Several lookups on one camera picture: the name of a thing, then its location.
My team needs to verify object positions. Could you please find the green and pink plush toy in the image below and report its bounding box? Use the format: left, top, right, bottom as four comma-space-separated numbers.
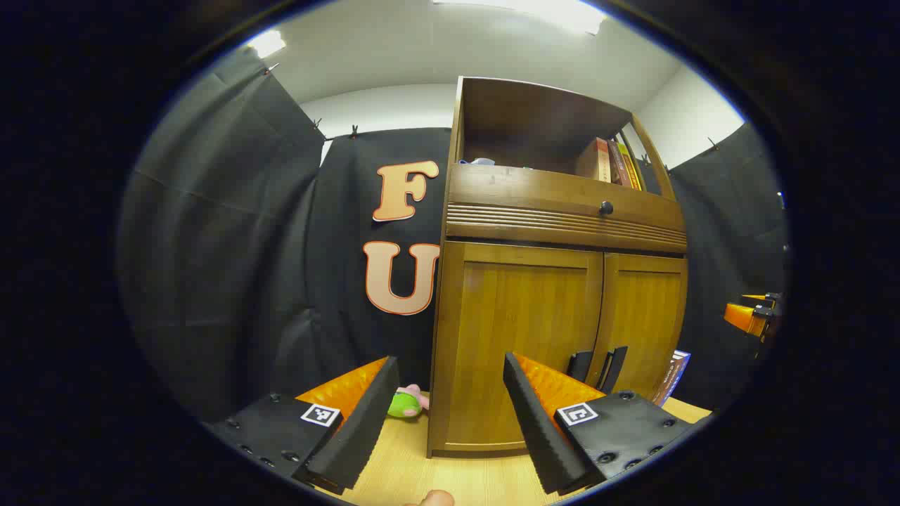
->
387, 384, 430, 420

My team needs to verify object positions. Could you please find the dark red book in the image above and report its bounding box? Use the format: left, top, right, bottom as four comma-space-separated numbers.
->
606, 139, 632, 188

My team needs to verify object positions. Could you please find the white and purple book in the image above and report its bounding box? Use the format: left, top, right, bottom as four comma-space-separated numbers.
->
652, 349, 692, 407

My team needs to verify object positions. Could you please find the long ceiling light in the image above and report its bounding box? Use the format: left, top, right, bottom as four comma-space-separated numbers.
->
432, 0, 607, 34

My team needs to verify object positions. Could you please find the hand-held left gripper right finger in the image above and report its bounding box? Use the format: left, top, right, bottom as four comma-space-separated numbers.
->
502, 351, 714, 496

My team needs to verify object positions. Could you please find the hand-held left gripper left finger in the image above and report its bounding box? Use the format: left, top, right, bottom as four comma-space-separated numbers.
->
200, 355, 401, 496

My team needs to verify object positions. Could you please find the tan book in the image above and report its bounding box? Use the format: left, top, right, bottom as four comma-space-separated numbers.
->
575, 137, 611, 183

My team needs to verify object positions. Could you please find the wooden cabinet drawer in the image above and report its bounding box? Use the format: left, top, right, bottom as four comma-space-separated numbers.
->
445, 164, 688, 254

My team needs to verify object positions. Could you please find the small ceiling light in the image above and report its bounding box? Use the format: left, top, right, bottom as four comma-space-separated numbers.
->
247, 30, 288, 59

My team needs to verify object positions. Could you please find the yellow book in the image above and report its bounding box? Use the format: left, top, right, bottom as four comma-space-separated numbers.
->
617, 143, 644, 192

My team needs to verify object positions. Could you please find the wooden double-door shoe cabinet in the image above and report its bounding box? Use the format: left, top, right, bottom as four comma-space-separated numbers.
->
425, 76, 690, 459

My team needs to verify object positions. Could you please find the black backdrop cloth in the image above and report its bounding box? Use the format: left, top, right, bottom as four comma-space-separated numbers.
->
120, 49, 788, 422

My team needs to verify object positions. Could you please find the wooden shoe cabinet door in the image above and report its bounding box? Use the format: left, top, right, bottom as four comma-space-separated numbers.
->
442, 241, 604, 450
587, 253, 688, 408

